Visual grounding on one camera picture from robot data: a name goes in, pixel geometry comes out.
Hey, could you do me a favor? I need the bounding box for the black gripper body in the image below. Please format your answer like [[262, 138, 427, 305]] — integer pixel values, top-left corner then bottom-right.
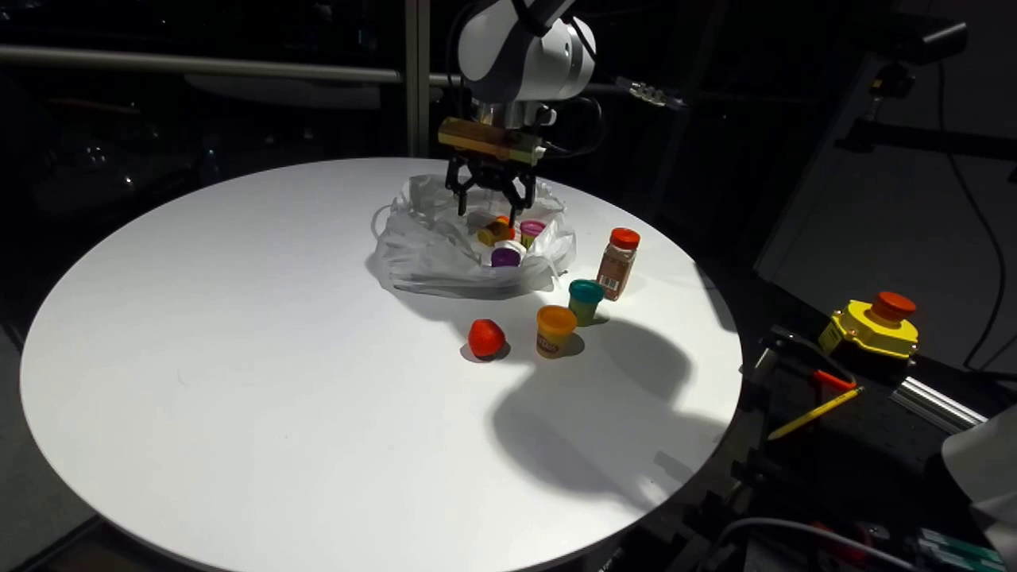
[[442, 153, 540, 195]]

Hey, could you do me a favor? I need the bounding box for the spice jar with red lid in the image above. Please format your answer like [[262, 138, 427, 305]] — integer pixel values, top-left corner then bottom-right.
[[593, 224, 644, 305]]

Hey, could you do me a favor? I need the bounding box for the teal lid dough container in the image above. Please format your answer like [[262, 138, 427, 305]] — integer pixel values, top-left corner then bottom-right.
[[566, 276, 610, 328]]

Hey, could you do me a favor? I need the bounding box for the orange lid dough container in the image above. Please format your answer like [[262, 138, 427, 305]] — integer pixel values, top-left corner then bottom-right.
[[531, 303, 582, 358]]

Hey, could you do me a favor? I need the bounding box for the red strawberry plush toy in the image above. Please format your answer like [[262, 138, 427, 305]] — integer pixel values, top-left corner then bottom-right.
[[463, 315, 512, 365]]

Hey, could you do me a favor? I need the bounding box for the white plastic bag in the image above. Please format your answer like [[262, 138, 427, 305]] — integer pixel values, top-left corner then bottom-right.
[[369, 172, 578, 297]]

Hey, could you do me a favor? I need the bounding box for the yellow pencil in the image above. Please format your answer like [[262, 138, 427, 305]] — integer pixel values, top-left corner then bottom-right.
[[764, 385, 863, 446]]

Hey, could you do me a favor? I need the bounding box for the yellow emergency stop button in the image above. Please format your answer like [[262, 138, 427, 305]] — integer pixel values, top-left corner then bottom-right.
[[816, 288, 922, 365]]

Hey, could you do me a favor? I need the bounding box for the aluminium profile bar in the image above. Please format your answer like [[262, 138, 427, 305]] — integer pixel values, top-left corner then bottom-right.
[[893, 370, 987, 431]]

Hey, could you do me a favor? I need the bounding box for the grey rounded cover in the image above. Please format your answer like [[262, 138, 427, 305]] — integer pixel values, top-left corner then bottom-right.
[[941, 404, 1017, 531]]

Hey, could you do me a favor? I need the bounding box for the yellowish wrist camera block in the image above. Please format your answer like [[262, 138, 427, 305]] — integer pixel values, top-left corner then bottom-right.
[[434, 113, 548, 167]]

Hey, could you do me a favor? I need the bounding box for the vertical window post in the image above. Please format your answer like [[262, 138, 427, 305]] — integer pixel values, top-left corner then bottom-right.
[[401, 0, 434, 162]]

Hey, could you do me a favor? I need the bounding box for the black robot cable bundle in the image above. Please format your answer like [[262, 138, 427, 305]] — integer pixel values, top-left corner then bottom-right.
[[543, 12, 692, 162]]

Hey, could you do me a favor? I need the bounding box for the horizontal metal rail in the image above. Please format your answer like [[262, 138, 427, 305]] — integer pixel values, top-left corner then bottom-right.
[[0, 42, 470, 102]]

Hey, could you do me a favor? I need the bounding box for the red handled tool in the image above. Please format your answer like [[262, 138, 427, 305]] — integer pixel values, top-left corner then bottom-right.
[[810, 365, 862, 398]]

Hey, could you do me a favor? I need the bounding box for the black camera on stand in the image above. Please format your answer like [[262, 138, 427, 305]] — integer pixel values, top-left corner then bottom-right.
[[863, 6, 973, 102]]

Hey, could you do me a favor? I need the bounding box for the grey cable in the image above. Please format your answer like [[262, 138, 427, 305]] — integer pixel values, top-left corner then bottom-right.
[[716, 513, 928, 572]]

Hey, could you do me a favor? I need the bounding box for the thin black hanging cable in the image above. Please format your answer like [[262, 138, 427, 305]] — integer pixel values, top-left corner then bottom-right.
[[933, 60, 1010, 370]]

